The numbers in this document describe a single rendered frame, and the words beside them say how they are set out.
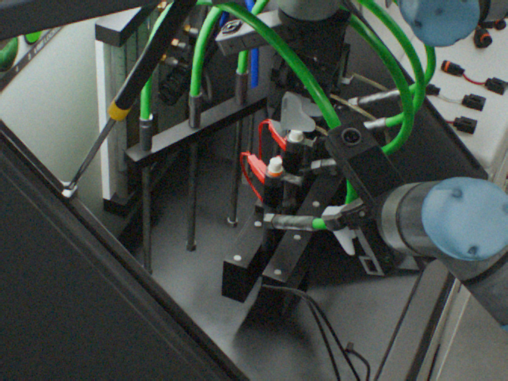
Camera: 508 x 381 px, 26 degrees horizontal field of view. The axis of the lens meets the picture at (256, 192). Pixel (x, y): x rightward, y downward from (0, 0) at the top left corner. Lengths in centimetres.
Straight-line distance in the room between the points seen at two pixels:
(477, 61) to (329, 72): 74
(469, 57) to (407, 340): 66
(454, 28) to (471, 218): 25
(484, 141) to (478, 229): 87
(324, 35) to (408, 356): 49
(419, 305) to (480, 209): 64
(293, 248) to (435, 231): 64
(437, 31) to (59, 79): 54
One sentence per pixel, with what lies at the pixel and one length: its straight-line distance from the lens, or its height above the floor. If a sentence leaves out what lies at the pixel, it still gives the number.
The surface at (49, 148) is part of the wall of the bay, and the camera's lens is 151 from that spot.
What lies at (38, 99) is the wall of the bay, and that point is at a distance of 144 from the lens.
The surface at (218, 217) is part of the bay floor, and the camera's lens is 189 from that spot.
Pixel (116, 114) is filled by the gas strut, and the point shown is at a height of 146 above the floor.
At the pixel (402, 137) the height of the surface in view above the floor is 120.
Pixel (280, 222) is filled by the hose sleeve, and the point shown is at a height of 116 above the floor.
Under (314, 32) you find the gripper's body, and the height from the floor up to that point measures 139.
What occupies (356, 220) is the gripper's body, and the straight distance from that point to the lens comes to 121.
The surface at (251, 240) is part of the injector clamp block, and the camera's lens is 164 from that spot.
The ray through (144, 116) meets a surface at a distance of 156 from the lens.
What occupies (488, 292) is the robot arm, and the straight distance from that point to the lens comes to 106.
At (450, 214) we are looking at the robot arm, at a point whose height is 148.
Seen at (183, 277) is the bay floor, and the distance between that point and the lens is 179.
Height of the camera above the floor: 217
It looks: 44 degrees down
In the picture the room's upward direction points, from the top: 5 degrees clockwise
